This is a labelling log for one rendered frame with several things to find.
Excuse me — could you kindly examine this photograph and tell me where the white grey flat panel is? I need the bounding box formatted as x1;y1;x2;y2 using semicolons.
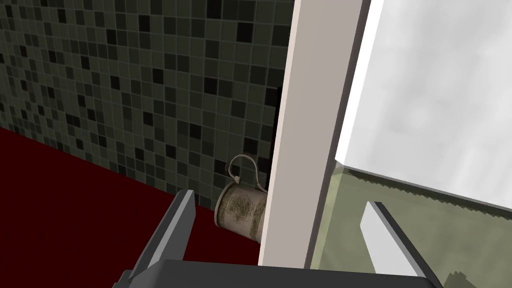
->
334;0;512;211

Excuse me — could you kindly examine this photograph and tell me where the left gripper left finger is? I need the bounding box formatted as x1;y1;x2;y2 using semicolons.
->
127;189;197;278

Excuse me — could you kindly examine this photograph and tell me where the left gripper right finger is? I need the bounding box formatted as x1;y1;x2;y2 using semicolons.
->
359;201;432;278

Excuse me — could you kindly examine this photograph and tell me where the beige patterned mug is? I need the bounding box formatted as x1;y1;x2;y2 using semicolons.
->
214;153;269;244

